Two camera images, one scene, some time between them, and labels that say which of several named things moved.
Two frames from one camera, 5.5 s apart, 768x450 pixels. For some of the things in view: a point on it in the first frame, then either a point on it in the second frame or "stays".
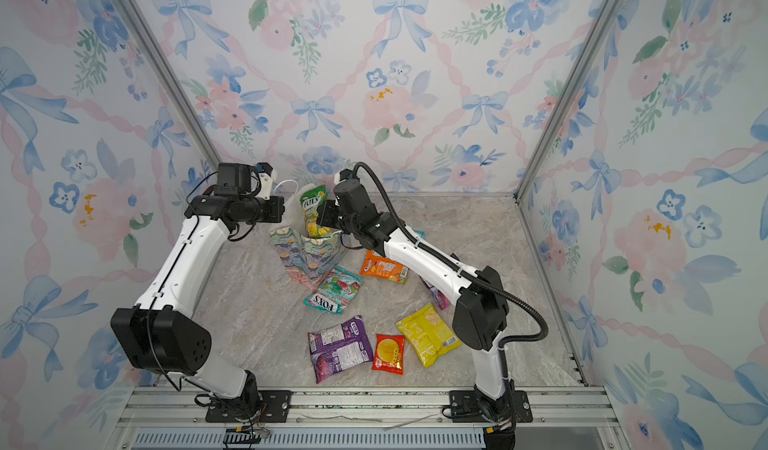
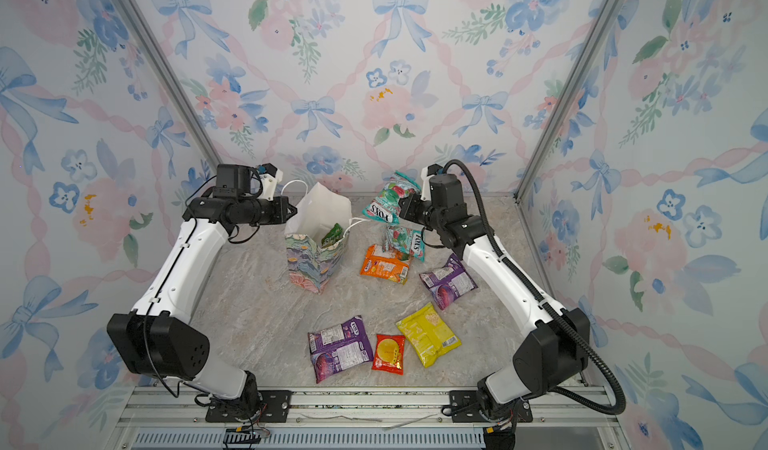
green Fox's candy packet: x=335 y=293 → x=386 y=206
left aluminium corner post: x=143 y=33 stays
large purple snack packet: x=336 y=348 stays
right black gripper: x=325 y=217 → x=409 y=212
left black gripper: x=278 y=206 stays
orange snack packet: x=385 y=268 stays
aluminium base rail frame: x=368 y=417 stays
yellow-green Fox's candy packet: x=310 y=199 → x=333 y=236
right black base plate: x=465 y=405 stays
